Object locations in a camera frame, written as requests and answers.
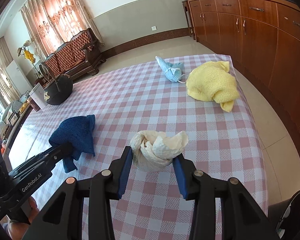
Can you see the pink checkered tablecloth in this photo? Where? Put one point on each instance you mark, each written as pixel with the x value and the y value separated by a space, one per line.
pixel 137 98

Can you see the black trash bin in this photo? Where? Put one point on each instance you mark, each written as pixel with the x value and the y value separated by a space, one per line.
pixel 284 217

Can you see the yellow knitted cloth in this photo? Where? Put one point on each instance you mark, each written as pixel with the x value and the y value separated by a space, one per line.
pixel 212 81

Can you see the wooden sideboard cabinet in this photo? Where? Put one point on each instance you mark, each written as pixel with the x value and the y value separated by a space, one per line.
pixel 263 39

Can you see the yellow flower decoration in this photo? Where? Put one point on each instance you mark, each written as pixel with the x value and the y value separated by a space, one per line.
pixel 24 50

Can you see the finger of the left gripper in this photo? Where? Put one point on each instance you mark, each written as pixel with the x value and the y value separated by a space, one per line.
pixel 43 163

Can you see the person left hand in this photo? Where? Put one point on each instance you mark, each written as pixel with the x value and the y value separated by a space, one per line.
pixel 17 230

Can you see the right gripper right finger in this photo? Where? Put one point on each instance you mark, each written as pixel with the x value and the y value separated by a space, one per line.
pixel 242 217

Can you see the pink patterned curtain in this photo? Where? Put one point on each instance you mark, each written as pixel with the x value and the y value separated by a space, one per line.
pixel 51 23

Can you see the wooden sofa bench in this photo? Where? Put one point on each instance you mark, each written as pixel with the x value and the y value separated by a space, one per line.
pixel 79 56

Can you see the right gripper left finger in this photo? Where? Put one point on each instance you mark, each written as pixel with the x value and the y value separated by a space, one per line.
pixel 62 215

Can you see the white tea tin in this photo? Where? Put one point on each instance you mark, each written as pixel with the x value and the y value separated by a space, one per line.
pixel 37 95

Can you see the light blue face mask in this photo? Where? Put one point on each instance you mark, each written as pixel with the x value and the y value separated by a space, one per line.
pixel 172 71

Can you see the dark red tea canister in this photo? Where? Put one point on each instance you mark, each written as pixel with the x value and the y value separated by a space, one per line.
pixel 33 104

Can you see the dark blue cloth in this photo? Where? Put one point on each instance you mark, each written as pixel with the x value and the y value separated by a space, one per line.
pixel 78 131

